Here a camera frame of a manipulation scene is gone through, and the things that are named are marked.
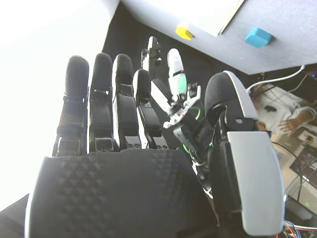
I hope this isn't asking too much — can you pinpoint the person's hand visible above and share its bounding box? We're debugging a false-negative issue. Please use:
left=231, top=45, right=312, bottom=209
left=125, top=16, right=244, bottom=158
left=277, top=117, right=302, bottom=136

